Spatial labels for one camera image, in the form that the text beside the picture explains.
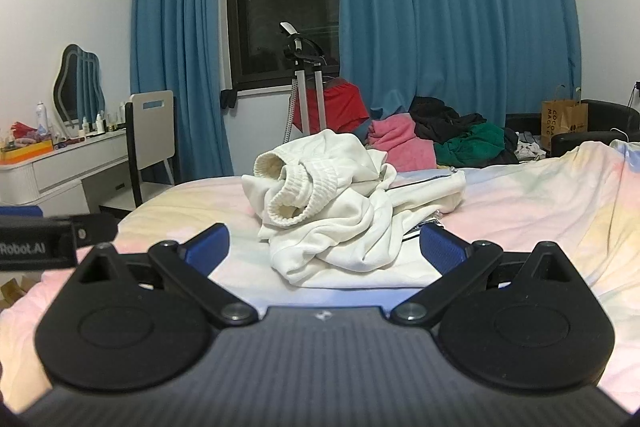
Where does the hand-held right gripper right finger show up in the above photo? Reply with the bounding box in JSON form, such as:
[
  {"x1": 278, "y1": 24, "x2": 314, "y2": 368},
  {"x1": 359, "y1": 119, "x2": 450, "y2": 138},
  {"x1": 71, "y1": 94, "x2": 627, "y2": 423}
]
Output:
[{"x1": 389, "y1": 223, "x2": 573, "y2": 328}]

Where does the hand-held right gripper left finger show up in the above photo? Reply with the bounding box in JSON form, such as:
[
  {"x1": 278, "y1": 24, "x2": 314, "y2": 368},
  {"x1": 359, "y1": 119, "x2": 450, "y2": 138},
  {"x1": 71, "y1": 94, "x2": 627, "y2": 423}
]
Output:
[{"x1": 75, "y1": 222, "x2": 260, "y2": 328}]

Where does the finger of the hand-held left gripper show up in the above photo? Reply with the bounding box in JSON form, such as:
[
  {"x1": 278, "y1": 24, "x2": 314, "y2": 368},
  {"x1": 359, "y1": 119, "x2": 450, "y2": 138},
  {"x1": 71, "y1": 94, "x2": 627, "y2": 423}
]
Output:
[{"x1": 70, "y1": 213, "x2": 120, "y2": 254}]

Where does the white hoodie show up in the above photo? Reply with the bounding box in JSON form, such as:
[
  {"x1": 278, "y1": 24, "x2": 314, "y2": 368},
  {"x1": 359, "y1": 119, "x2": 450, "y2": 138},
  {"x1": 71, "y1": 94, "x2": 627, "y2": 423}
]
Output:
[{"x1": 241, "y1": 129, "x2": 467, "y2": 289}]

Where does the cardboard box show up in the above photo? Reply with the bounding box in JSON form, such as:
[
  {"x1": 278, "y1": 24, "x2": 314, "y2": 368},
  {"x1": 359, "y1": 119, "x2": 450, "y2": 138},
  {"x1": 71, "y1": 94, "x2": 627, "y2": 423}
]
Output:
[{"x1": 0, "y1": 278, "x2": 35, "y2": 310}]

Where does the white dressing table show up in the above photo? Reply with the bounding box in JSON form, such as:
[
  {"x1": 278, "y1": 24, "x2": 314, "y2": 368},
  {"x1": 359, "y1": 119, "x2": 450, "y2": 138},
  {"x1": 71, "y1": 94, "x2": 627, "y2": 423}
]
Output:
[{"x1": 0, "y1": 129, "x2": 132, "y2": 218}]

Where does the orange box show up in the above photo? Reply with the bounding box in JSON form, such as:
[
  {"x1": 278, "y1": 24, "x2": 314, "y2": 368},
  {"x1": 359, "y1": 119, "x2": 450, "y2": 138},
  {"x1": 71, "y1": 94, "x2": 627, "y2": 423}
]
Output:
[{"x1": 0, "y1": 140, "x2": 55, "y2": 166}]

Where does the pastel bed sheet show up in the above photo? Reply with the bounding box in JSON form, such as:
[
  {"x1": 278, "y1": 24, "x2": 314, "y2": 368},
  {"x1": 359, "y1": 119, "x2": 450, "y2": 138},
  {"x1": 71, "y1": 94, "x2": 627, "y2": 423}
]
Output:
[{"x1": 0, "y1": 138, "x2": 640, "y2": 408}]

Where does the green garment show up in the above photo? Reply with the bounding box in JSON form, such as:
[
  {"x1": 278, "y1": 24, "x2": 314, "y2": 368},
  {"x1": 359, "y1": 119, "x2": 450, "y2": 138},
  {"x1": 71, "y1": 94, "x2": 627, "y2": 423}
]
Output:
[{"x1": 434, "y1": 123, "x2": 507, "y2": 168}]

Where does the pink garment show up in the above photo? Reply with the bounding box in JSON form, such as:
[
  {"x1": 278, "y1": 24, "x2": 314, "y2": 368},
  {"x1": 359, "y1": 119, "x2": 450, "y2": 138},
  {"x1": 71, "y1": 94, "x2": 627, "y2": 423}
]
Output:
[{"x1": 367, "y1": 114, "x2": 438, "y2": 170}]

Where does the white chair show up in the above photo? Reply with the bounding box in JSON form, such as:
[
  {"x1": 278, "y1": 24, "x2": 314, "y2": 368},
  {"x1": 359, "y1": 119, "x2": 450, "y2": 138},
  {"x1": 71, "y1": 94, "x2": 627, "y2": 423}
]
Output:
[{"x1": 99, "y1": 90, "x2": 182, "y2": 212}]

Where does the black garment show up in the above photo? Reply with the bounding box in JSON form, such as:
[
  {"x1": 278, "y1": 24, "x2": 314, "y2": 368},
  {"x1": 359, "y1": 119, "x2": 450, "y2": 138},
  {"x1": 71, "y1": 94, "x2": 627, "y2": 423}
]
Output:
[{"x1": 409, "y1": 97, "x2": 488, "y2": 144}]

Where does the patterned white cloth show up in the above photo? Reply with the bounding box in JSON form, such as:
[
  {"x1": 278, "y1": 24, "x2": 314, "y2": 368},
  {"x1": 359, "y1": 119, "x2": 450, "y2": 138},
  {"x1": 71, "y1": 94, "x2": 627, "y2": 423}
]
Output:
[{"x1": 514, "y1": 132, "x2": 547, "y2": 160}]

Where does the wavy vanity mirror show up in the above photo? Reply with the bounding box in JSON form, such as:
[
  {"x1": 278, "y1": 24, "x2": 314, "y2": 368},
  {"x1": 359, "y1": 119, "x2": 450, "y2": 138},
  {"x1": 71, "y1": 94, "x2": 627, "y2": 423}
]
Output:
[{"x1": 52, "y1": 44, "x2": 107, "y2": 124}]

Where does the red garment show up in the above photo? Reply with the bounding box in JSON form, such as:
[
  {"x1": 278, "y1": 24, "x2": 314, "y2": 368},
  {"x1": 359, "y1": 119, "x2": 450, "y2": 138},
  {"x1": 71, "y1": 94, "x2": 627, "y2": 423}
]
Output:
[{"x1": 292, "y1": 77, "x2": 371, "y2": 134}]

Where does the brown paper bag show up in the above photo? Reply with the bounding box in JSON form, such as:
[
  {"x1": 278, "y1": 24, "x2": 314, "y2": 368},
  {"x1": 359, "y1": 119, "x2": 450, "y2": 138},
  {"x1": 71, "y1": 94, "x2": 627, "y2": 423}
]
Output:
[{"x1": 541, "y1": 84, "x2": 590, "y2": 152}]

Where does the garment steamer stand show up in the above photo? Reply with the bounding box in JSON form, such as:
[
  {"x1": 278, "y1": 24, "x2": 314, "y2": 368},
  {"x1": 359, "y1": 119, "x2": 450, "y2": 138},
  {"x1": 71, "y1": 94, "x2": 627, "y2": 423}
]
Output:
[{"x1": 279, "y1": 22, "x2": 331, "y2": 144}]

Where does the blue curtain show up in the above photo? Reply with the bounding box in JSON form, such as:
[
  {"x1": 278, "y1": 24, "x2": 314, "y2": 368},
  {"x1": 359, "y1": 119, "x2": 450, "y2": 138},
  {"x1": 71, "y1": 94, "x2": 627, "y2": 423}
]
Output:
[
  {"x1": 130, "y1": 0, "x2": 235, "y2": 202},
  {"x1": 334, "y1": 0, "x2": 583, "y2": 146}
]

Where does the black armchair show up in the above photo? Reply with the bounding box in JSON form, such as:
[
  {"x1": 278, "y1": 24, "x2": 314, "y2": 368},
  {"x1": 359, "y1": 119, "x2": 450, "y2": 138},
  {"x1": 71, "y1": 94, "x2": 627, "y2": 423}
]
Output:
[{"x1": 505, "y1": 99, "x2": 640, "y2": 152}]

